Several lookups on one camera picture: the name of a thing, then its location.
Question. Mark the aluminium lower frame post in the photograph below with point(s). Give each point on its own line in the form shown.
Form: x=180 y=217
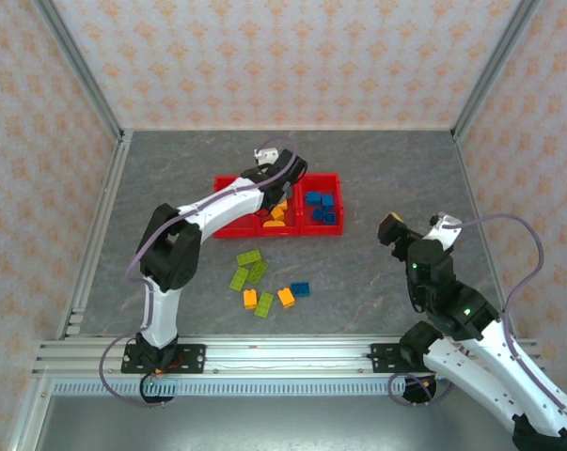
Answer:
x=31 y=413

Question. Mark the aluminium frame post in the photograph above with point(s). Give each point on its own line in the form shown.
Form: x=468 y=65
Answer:
x=491 y=70
x=31 y=413
x=81 y=70

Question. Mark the aluminium side rail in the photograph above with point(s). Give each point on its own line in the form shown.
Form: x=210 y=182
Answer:
x=99 y=235
x=485 y=235

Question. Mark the aluminium front rail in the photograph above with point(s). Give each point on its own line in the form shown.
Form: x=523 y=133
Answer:
x=288 y=352

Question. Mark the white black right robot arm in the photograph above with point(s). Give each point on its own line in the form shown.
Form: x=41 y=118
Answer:
x=476 y=371

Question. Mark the long blue lego brick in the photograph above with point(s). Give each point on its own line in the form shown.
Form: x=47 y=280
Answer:
x=301 y=288

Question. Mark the grey metal lower shelf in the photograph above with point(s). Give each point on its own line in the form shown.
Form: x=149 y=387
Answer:
x=288 y=423

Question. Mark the dark green lego brick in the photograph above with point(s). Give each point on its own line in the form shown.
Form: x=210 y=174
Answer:
x=256 y=271

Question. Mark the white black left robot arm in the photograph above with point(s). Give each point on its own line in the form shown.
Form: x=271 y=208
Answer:
x=163 y=310

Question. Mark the large orange lego brick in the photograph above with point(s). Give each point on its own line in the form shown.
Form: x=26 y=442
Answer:
x=274 y=224

